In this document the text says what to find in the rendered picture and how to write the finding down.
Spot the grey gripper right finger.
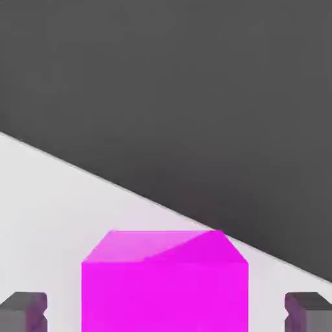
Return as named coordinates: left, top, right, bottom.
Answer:
left=284, top=291, right=332, bottom=332

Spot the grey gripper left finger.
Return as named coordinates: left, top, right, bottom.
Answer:
left=0, top=291, right=49, bottom=332

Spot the small magenta cube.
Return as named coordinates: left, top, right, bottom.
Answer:
left=80, top=229, right=250, bottom=332

